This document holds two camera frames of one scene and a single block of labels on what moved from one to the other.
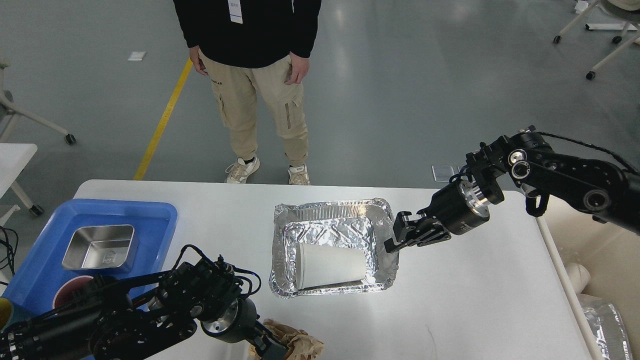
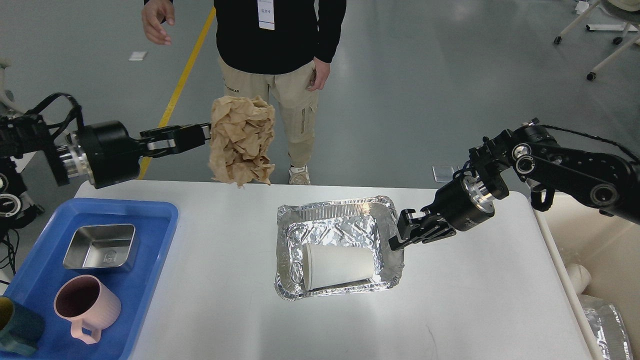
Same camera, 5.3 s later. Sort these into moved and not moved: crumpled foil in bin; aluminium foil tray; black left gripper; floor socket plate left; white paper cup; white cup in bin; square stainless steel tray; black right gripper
Moved: white paper cup; black left gripper
Not moved: aluminium foil tray; black right gripper; floor socket plate left; white cup in bin; square stainless steel tray; crumpled foil in bin
